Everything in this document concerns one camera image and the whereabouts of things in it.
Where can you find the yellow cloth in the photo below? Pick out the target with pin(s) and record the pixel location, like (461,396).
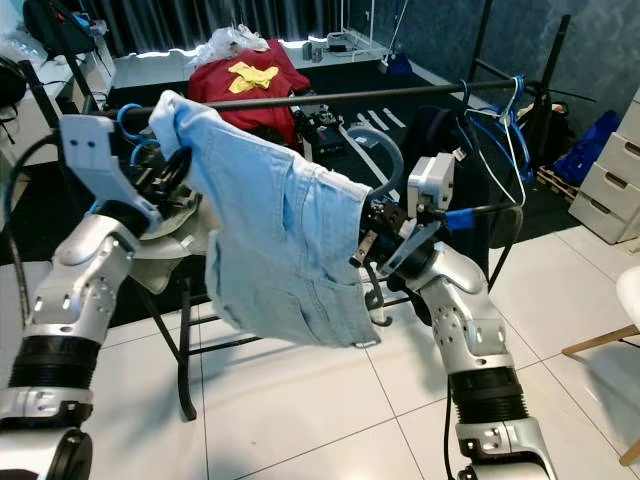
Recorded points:
(253,78)

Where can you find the dark bag with blue trim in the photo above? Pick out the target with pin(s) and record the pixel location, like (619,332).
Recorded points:
(60,25)

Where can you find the white drawer unit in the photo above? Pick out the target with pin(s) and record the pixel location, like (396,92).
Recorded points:
(615,170)

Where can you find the blue fabric bag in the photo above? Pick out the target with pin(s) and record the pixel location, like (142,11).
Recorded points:
(590,145)

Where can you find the red cloth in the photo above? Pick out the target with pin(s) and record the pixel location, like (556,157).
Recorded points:
(210,90)

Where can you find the blue denim shorts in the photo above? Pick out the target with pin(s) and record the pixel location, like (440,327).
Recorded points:
(270,230)

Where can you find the navy polo shirt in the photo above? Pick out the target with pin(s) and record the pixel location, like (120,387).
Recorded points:
(435,125)

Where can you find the black electronic equipment box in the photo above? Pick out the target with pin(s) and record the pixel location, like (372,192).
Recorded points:
(322,130)

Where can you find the black metal clothes rack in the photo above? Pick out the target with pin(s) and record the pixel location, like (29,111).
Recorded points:
(360,97)

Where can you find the white plastic hanger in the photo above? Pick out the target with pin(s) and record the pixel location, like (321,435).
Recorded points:
(505,180)

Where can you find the white shelf unit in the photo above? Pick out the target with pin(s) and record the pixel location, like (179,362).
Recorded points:
(80,90)

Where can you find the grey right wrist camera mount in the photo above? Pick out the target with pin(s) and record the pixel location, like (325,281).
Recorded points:
(430,180)

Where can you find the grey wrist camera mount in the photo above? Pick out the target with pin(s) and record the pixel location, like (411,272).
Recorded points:
(430,180)
(90,150)

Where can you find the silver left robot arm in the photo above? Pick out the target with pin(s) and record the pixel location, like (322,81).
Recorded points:
(80,290)

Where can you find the black backpack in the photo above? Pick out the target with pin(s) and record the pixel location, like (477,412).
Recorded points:
(10,85)

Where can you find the dark pleated curtain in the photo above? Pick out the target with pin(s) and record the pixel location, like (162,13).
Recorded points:
(220,18)

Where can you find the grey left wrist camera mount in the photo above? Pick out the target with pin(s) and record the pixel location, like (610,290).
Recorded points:
(90,150)

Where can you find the white plastic bag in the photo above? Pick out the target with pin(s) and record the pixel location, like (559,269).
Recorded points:
(230,42)

